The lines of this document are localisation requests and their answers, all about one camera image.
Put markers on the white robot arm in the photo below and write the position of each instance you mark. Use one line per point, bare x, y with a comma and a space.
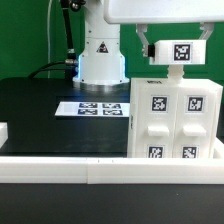
101, 64

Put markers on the white cabinet body box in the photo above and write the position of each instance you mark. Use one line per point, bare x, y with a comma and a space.
137, 98

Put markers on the white marker base plate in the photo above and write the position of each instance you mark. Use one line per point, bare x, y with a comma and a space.
92, 109

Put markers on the white front fence rail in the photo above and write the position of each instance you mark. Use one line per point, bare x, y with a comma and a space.
110, 170

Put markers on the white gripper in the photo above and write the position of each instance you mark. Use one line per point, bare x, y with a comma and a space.
142, 12

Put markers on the white cabinet door panel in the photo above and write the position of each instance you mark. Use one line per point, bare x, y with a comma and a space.
195, 110
158, 121

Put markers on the small white cabinet top box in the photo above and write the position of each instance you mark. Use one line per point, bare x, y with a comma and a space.
172, 52

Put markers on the white right fence rail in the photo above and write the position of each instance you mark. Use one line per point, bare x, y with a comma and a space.
218, 149

